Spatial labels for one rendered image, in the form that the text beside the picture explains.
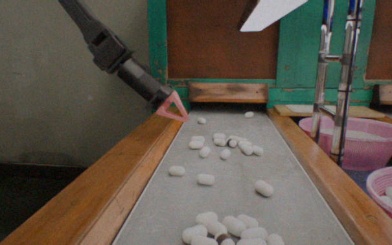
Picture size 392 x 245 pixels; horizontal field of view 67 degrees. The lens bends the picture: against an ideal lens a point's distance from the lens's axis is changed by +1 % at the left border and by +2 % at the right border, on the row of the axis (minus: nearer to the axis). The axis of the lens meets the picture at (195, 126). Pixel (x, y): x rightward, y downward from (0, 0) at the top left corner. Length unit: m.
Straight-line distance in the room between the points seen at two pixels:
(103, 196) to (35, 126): 2.12
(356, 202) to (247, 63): 0.79
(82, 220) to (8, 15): 2.26
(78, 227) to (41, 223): 0.05
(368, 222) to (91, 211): 0.36
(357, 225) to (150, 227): 0.27
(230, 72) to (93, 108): 1.34
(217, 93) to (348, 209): 0.75
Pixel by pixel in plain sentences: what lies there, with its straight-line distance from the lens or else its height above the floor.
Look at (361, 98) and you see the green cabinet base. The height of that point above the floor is 0.80.
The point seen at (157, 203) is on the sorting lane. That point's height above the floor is 0.74.
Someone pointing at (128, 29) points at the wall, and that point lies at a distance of 2.12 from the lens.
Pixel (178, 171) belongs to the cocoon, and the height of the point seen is 0.75.
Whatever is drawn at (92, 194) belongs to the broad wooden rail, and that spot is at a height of 0.76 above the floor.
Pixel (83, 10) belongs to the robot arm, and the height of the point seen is 1.08.
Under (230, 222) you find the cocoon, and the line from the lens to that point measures 0.41.
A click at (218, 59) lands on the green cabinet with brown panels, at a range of 1.17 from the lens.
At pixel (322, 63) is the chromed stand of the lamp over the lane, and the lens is 0.78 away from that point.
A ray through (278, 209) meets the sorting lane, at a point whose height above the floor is 0.74.
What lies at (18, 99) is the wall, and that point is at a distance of 2.61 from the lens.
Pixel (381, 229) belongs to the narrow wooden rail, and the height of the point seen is 0.76.
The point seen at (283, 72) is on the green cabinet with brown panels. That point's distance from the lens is 1.18.
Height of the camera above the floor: 0.97
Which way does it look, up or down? 14 degrees down
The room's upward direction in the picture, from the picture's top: straight up
